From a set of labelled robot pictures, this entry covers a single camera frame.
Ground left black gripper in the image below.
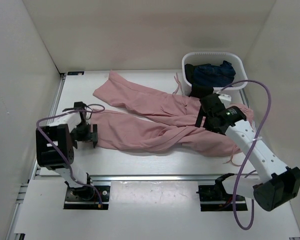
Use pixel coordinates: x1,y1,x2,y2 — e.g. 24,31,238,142
70,122,97,148

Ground pink trousers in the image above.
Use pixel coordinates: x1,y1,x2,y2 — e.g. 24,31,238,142
91,71,241,157

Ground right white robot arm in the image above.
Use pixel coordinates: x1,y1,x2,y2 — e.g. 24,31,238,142
195,93,300,212

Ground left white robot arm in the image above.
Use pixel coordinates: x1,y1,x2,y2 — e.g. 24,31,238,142
35,101,98,200

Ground black trousers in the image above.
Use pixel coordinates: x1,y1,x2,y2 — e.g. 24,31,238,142
184,64,214,99

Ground blue trousers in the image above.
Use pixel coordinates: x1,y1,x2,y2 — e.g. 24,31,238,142
194,60,236,88

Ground white plastic basket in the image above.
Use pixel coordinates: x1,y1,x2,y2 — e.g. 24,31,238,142
181,51,248,96

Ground blue corner label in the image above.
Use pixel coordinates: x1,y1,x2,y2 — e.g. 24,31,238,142
67,71,85,76

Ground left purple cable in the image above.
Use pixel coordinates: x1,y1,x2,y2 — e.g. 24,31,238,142
36,103,106,208

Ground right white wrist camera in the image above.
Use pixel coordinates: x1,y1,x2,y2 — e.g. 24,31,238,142
218,93,232,108

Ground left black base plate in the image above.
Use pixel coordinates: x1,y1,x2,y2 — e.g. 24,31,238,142
63,185,111,210

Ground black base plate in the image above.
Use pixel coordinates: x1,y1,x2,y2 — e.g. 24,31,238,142
196,185,233,212
63,185,111,210

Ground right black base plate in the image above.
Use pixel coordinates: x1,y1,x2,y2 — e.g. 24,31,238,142
196,185,233,212

